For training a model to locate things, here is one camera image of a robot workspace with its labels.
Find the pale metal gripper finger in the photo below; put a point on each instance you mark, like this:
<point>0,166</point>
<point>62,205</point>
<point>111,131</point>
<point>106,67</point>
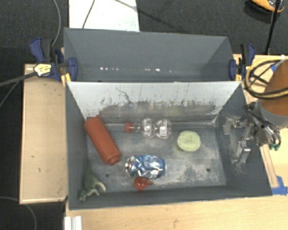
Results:
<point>232,125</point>
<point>242,151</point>

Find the pale green round sponge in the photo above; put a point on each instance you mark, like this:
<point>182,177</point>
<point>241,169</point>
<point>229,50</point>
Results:
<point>189,141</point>

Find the clear glass bottle red cap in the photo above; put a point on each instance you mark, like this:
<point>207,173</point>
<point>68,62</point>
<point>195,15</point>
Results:
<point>148,128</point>

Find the grey metal bin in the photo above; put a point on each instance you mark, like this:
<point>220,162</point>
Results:
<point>146,99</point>

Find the crushed blue silver can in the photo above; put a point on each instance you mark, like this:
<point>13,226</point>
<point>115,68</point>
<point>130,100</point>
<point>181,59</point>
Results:
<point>146,166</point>

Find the small orange-red toy cup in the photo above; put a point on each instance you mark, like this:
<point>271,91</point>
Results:
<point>140,184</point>

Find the red-brown plastic bottle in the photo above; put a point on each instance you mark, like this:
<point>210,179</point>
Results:
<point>101,140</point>

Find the green toy dinosaur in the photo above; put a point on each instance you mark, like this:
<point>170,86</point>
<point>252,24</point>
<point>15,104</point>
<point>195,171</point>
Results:
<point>91,185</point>

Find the pale wood flat board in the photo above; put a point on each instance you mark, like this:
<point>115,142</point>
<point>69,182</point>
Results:
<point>44,138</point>

